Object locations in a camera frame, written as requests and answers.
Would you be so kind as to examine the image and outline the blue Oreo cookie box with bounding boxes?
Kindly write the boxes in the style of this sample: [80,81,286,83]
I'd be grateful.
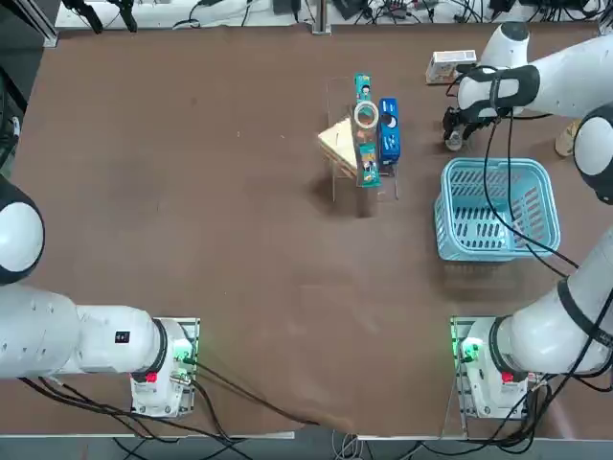
[377,97,403,168]

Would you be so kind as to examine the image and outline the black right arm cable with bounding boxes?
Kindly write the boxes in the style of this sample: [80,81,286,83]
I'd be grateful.
[482,108,581,280]

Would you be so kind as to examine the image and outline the white cracker box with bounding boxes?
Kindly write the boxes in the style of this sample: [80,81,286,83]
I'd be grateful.
[425,48,478,85]

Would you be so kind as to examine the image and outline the aluminium frame post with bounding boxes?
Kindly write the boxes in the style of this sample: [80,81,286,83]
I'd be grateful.
[310,0,332,35]

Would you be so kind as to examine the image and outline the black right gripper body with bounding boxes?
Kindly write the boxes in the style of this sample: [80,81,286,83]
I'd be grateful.
[449,105,499,127]

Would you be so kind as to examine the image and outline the triangular wrapped sandwich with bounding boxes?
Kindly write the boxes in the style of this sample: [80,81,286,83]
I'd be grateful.
[316,118,361,180]

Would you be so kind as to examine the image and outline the clear acrylic display shelf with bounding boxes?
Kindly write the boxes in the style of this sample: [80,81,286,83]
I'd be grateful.
[326,76,401,203]

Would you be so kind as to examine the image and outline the teal snack packet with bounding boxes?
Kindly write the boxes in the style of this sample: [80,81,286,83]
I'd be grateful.
[353,72,375,104]
[358,143,382,190]

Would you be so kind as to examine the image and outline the light blue plastic basket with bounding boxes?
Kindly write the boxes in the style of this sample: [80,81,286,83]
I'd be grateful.
[433,157,562,263]

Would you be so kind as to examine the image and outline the aluminium frame profile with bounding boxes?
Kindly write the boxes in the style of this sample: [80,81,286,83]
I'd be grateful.
[27,0,59,48]

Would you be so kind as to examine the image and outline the white cable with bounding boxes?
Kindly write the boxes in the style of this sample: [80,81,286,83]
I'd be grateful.
[329,427,366,460]

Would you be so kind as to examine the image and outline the glass cookie jar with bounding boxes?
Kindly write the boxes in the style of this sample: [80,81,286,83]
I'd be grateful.
[352,101,382,146]

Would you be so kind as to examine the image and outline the black left base cable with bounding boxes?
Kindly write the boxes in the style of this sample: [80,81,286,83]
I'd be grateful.
[190,359,321,427]

